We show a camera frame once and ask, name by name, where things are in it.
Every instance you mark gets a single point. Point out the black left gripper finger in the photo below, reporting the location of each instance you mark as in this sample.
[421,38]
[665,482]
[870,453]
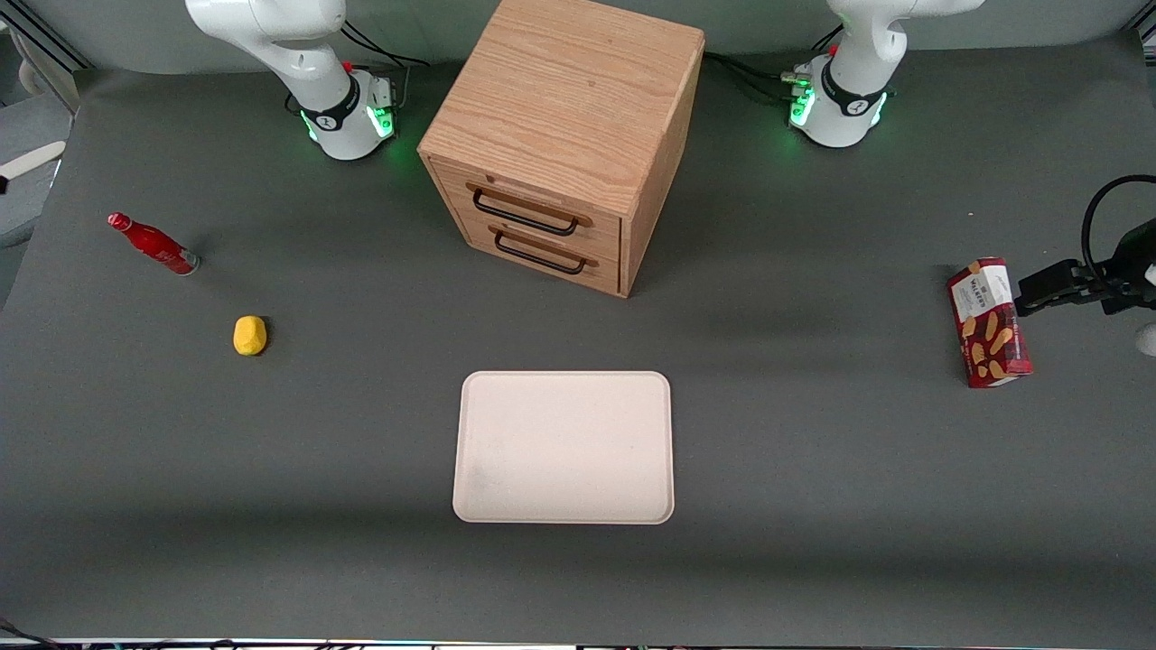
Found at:
[1102,284]
[1048,287]

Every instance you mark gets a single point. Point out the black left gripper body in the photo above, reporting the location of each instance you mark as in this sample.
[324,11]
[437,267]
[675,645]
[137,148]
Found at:
[1120,282]

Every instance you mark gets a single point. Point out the red coke bottle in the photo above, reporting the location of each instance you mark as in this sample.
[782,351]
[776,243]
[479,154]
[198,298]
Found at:
[153,243]

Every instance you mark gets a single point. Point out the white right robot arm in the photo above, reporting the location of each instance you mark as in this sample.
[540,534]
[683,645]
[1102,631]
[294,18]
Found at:
[271,36]

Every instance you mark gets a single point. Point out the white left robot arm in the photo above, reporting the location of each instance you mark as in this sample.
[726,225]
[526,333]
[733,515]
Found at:
[858,90]

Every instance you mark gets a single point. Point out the cream rectangular tray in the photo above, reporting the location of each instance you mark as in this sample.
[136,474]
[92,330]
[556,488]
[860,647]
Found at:
[564,447]

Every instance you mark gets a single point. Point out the red shortbread biscuit box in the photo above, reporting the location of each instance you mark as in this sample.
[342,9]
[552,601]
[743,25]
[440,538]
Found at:
[989,325]

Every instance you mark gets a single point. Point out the wooden drawer cabinet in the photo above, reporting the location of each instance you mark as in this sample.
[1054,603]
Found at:
[569,99]

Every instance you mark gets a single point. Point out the yellow lemon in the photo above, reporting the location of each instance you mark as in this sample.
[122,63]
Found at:
[249,335]

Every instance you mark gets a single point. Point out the aluminium frame profile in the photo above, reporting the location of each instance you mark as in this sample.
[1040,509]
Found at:
[41,36]

